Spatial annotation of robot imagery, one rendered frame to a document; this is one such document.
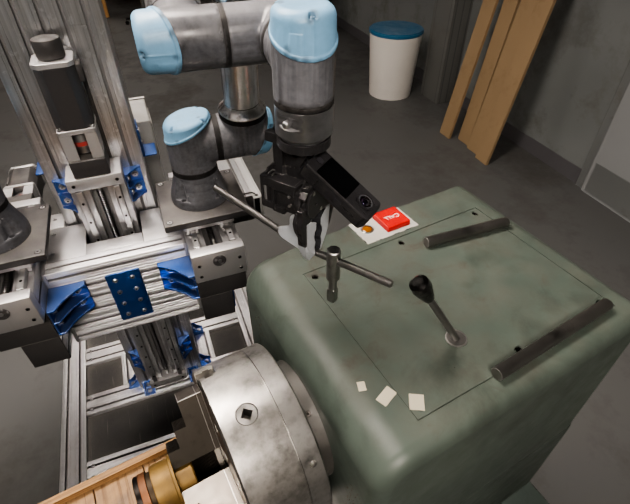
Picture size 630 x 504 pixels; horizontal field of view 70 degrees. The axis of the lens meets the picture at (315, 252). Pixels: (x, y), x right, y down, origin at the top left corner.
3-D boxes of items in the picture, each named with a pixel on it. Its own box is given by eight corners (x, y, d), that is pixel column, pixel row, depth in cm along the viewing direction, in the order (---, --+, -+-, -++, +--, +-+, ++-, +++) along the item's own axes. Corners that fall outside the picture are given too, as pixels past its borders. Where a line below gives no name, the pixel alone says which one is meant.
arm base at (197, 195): (168, 186, 127) (160, 155, 121) (221, 176, 131) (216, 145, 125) (176, 216, 117) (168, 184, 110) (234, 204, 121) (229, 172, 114)
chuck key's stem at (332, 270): (341, 297, 77) (343, 248, 69) (334, 306, 76) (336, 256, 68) (330, 292, 78) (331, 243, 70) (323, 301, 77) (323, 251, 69)
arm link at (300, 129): (345, 98, 57) (310, 123, 52) (342, 131, 60) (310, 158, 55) (295, 84, 60) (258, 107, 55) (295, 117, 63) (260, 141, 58)
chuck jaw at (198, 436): (231, 427, 81) (210, 367, 79) (238, 439, 77) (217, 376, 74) (170, 457, 77) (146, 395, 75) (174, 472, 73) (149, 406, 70)
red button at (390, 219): (393, 212, 104) (394, 205, 102) (409, 227, 100) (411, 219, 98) (371, 220, 101) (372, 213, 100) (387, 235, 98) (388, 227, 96)
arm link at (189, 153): (168, 156, 120) (156, 107, 112) (219, 148, 124) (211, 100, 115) (172, 179, 112) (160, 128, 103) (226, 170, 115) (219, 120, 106)
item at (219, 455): (244, 462, 82) (239, 462, 92) (233, 435, 83) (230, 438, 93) (184, 494, 77) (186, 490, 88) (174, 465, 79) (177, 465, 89)
